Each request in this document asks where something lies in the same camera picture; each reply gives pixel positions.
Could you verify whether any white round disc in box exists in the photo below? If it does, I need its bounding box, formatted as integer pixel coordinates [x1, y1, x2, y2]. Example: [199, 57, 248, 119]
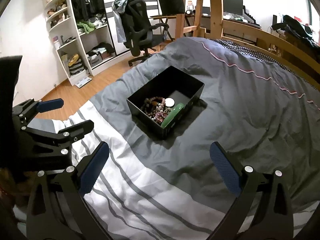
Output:
[165, 98, 175, 107]

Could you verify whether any grey duvet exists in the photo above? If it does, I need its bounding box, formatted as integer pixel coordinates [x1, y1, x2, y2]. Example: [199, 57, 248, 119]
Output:
[30, 38, 319, 215]

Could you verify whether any wooden bed frame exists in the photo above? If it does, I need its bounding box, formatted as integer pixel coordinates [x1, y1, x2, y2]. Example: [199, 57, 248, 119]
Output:
[175, 0, 320, 91]

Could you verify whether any white bead bracelet orange bead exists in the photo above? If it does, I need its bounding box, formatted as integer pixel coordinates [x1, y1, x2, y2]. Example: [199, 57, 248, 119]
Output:
[156, 97, 171, 113]

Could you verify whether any green garment on shelf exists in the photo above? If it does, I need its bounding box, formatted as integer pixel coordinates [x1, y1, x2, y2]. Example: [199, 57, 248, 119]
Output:
[76, 21, 95, 34]

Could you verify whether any grey jacket on chair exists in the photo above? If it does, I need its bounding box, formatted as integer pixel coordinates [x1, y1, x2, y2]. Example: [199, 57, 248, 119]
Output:
[112, 0, 128, 43]

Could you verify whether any black office chair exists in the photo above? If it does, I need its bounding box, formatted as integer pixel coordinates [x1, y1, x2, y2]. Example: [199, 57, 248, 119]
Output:
[120, 0, 169, 67]

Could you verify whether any black jewelry box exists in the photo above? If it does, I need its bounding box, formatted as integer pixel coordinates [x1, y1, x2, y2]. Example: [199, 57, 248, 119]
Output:
[127, 66, 204, 139]

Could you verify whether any white bathroom scale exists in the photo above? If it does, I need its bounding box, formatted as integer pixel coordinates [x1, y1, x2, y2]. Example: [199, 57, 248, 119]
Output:
[75, 76, 92, 88]

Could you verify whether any computer monitor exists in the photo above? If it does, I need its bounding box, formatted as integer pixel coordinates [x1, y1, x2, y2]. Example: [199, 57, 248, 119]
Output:
[223, 0, 243, 15]

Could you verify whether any white shelf wardrobe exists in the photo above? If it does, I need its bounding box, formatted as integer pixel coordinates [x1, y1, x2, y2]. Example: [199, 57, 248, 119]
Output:
[42, 0, 130, 86]

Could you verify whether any wooden loft ladder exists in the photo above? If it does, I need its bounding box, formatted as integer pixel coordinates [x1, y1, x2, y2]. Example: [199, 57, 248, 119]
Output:
[175, 0, 206, 40]

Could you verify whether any pink and dark bead bracelet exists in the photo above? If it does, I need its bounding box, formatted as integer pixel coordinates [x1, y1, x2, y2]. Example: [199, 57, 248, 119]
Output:
[141, 96, 164, 117]

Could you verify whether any dark clothes pile on desk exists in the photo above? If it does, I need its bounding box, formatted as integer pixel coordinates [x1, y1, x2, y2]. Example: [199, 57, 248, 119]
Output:
[271, 15, 319, 48]

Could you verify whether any wooden desk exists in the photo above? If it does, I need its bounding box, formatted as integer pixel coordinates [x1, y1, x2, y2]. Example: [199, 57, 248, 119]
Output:
[150, 13, 262, 41]

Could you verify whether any green jade bangle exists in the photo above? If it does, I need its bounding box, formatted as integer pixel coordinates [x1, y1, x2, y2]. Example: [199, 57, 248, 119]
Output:
[161, 103, 185, 129]

